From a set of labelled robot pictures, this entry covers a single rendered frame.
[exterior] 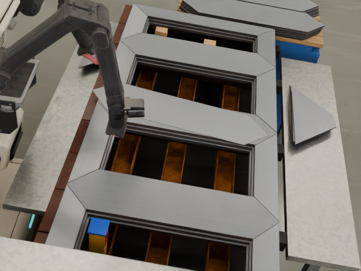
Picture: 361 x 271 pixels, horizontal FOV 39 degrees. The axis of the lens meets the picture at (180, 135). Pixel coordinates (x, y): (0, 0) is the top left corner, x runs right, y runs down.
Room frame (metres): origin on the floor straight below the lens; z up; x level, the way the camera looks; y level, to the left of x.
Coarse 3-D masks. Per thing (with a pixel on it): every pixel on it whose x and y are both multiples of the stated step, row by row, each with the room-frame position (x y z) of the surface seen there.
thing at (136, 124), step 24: (168, 24) 2.23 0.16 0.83; (192, 24) 2.24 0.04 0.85; (192, 72) 1.89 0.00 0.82; (216, 72) 1.90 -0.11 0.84; (144, 120) 1.48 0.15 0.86; (216, 144) 1.45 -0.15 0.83; (240, 144) 1.46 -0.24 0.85; (96, 216) 1.00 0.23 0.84; (120, 216) 1.01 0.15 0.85; (216, 240) 1.00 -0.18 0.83; (240, 240) 1.01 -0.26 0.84
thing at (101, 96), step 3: (102, 87) 1.63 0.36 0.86; (102, 90) 1.61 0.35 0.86; (99, 93) 1.59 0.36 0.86; (102, 93) 1.59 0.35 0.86; (99, 96) 1.57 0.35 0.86; (102, 96) 1.57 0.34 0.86; (105, 96) 1.58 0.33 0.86; (99, 99) 1.55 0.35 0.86; (102, 99) 1.55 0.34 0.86; (105, 99) 1.56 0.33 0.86; (102, 102) 1.54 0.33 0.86; (105, 102) 1.54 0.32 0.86; (105, 105) 1.52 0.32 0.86; (105, 108) 1.51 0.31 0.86
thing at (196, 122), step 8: (192, 104) 1.63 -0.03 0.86; (200, 104) 1.64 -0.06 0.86; (192, 112) 1.58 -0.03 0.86; (200, 112) 1.59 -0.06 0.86; (208, 112) 1.60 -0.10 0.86; (192, 120) 1.53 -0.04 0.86; (200, 120) 1.54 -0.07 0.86; (184, 128) 1.48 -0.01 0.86; (192, 128) 1.49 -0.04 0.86; (200, 128) 1.49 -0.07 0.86
